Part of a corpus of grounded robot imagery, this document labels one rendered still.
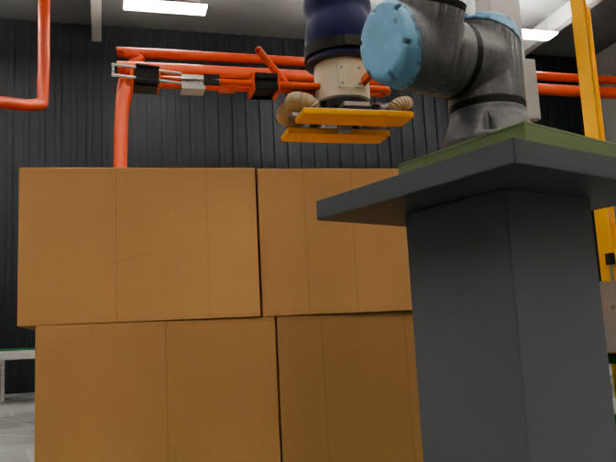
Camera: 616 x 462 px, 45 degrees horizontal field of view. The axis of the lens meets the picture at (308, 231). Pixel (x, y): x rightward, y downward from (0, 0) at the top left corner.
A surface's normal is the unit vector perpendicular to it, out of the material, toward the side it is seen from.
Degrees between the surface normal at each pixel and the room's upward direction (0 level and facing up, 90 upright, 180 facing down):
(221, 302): 90
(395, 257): 90
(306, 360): 90
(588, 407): 90
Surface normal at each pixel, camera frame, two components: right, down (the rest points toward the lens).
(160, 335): 0.22, -0.17
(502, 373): -0.81, -0.05
